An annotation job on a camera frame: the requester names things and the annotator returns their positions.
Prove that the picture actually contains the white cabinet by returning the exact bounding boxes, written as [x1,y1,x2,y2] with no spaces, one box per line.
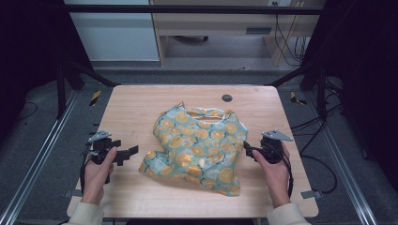
[63,0,161,62]

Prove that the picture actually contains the black hanging desk cables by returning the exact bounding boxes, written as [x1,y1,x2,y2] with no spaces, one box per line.
[272,1,309,68]

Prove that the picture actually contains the black horizontal frame bar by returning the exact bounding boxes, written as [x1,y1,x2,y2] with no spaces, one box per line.
[62,4,325,16]

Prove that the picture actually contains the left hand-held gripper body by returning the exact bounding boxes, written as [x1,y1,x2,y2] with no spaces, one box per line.
[83,129,122,166]

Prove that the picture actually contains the black metal frame stand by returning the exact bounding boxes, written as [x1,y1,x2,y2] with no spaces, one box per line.
[55,59,121,120]
[265,60,329,122]

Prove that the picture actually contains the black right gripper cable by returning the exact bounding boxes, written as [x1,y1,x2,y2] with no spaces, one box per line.
[275,143,295,199]

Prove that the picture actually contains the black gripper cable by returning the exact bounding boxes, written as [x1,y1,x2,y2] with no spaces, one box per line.
[79,149,92,195]
[275,143,295,199]

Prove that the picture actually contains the grey metal table bracket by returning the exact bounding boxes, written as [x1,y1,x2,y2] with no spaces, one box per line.
[63,188,84,199]
[300,189,324,201]

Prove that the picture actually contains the person's right hand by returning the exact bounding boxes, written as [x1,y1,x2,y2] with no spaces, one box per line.
[251,142,292,209]

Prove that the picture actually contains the black curtain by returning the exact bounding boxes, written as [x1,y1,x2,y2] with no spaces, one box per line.
[0,0,95,148]
[304,0,398,191]

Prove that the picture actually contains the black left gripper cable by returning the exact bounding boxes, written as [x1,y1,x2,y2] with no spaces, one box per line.
[79,149,92,195]

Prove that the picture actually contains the fruit print fabric bag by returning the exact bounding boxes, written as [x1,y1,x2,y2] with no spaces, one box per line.
[138,101,250,198]

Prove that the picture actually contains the thin black floor cable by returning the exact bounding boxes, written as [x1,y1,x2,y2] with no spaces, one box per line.
[18,100,39,122]

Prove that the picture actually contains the person's left hand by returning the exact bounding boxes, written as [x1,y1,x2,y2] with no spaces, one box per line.
[81,146,118,206]

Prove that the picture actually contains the aluminium floor rail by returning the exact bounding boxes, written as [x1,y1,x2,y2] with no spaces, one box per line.
[0,89,80,225]
[303,92,380,225]

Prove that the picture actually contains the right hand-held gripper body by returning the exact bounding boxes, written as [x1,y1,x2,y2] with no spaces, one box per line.
[253,128,294,165]

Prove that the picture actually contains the yellow black hazard tape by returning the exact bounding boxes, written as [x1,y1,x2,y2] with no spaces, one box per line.
[289,91,308,107]
[89,90,102,108]

